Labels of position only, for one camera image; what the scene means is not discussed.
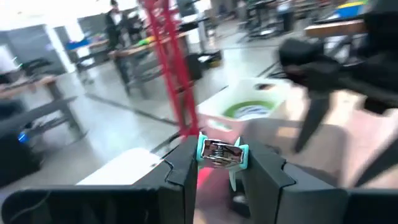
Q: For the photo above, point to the blue storage bin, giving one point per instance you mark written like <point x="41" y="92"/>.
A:
<point x="349" y="11"/>

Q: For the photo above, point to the wooden workbench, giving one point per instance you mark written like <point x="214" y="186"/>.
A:
<point x="37" y="81"/>
<point x="335" y="28"/>
<point x="146" y="48"/>

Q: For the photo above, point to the teal stapler remover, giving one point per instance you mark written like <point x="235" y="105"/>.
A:
<point x="222" y="152"/>

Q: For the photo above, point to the white plastic bin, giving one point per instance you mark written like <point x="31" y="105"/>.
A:
<point x="217" y="102"/>
<point x="124" y="168"/>

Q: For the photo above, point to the red desk lamp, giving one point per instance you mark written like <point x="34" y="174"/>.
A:
<point x="174" y="62"/>

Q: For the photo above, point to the green tape roll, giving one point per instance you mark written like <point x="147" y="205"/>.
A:
<point x="230" y="109"/>

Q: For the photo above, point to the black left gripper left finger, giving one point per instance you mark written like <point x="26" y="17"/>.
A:
<point x="124" y="205"/>

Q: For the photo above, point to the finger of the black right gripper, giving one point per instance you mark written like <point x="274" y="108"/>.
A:
<point x="373" y="96"/>
<point x="314" y="112"/>

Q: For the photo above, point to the black floor box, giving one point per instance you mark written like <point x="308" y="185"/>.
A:
<point x="194" y="67"/>

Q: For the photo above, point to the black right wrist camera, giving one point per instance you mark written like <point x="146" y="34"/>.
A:
<point x="298" y="51"/>

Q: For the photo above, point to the person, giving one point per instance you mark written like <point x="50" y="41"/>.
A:
<point x="113" y="28"/>

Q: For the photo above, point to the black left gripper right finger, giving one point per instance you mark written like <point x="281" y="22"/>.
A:
<point x="295" y="199"/>

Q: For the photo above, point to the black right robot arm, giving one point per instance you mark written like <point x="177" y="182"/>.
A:
<point x="382" y="37"/>

